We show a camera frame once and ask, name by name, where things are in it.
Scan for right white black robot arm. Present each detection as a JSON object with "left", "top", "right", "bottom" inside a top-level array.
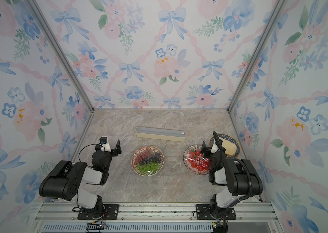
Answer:
[{"left": 200, "top": 143, "right": 263, "bottom": 220}]

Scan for slice of bread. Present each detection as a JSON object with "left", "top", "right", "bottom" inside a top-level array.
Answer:
[{"left": 222, "top": 139, "right": 237, "bottom": 156}]

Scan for dark blue yellow-rimmed plate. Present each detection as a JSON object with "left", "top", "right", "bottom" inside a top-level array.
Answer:
[{"left": 209, "top": 134, "right": 241, "bottom": 159}]

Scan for aluminium mounting rail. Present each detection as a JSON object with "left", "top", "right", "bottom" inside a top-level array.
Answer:
[{"left": 30, "top": 202, "right": 283, "bottom": 233}]

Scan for round plate with grapes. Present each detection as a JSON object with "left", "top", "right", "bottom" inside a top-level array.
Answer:
[{"left": 131, "top": 145, "right": 165, "bottom": 177}]

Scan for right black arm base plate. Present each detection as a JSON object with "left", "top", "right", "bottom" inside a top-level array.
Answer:
[{"left": 193, "top": 204, "right": 237, "bottom": 221}]

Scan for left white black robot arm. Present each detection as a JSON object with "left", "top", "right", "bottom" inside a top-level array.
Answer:
[{"left": 39, "top": 136, "right": 122, "bottom": 221}]

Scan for glass bowl with striped rim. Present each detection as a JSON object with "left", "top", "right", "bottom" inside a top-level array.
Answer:
[{"left": 182, "top": 144, "right": 211, "bottom": 176}]

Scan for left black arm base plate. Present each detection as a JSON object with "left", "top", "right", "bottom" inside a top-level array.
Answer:
[{"left": 77, "top": 204, "right": 120, "bottom": 220}]

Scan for red strawberries pile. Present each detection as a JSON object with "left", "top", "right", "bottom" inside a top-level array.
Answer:
[{"left": 186, "top": 149, "right": 210, "bottom": 172}]

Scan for cream plastic wrap dispenser box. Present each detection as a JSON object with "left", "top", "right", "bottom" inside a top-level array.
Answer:
[{"left": 135, "top": 127, "right": 187, "bottom": 142}]

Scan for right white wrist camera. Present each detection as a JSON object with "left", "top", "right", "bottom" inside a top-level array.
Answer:
[{"left": 211, "top": 143, "right": 219, "bottom": 153}]

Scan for mixed colour grapes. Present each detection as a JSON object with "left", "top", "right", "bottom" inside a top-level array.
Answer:
[{"left": 134, "top": 148, "right": 163, "bottom": 175}]

